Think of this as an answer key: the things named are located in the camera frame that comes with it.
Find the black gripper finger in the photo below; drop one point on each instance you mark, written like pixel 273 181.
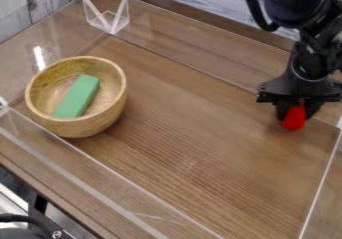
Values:
pixel 281 110
pixel 312 108

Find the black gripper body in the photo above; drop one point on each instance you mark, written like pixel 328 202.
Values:
pixel 305 82

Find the red toy fruit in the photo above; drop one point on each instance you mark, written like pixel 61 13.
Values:
pixel 295 118

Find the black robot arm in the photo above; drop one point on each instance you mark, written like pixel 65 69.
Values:
pixel 317 18

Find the green rectangular block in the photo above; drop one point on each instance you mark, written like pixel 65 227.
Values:
pixel 78 98

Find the wooden bowl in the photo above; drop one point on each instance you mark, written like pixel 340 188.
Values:
pixel 49 87

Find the clear acrylic tray wall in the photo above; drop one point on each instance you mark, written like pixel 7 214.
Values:
pixel 114 207

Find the clear acrylic corner bracket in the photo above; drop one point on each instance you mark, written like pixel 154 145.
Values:
pixel 107 21

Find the black table leg bracket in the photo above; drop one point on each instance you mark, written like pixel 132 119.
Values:
pixel 51 229

